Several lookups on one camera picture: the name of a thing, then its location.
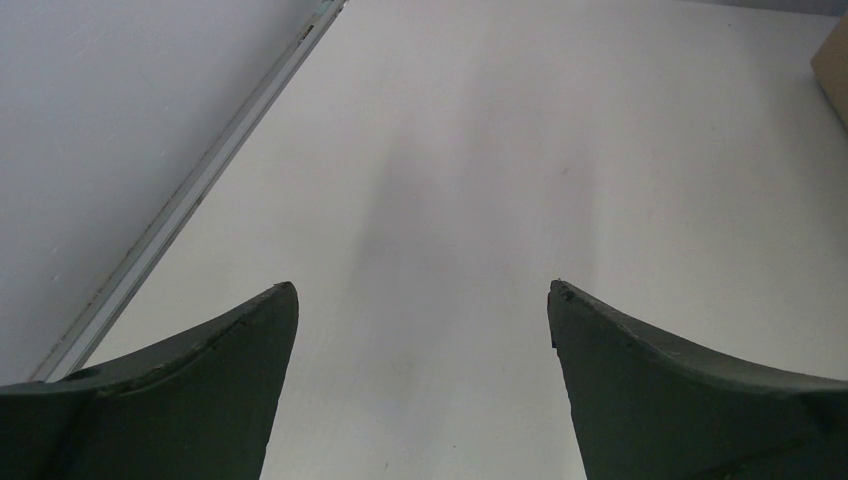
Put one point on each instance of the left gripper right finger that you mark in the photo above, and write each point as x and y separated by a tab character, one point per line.
648	404

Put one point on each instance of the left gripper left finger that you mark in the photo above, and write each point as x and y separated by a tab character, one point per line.
198	405

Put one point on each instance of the tan plastic storage bin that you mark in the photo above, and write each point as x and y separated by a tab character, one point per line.
829	66

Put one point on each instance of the aluminium frame rail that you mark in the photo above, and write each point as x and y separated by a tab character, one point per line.
75	347

